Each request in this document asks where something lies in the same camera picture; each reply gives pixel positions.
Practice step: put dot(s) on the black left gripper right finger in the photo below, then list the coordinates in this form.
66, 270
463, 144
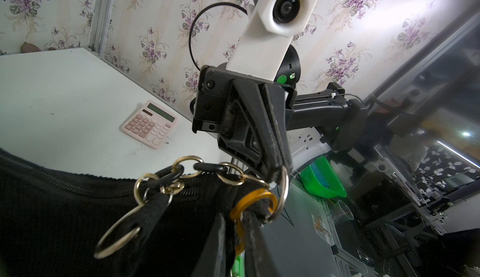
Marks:
258, 261

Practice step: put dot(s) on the aluminium frame profile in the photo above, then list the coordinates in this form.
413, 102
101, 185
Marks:
100, 25

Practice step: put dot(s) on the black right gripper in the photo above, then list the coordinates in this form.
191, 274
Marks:
249, 116

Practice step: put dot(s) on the green charm keychain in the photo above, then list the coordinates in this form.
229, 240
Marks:
238, 268

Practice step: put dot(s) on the green plastic basket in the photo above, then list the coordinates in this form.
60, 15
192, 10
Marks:
320, 179

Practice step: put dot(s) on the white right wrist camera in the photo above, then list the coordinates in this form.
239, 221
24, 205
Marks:
268, 35

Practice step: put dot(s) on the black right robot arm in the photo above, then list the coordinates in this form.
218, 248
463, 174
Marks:
340, 121

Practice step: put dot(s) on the black knitted shoulder bag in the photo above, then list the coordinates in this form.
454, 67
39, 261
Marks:
61, 224

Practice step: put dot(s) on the pink calculator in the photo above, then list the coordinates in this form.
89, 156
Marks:
150, 125

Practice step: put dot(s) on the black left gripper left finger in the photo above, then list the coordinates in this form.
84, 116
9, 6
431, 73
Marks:
212, 262

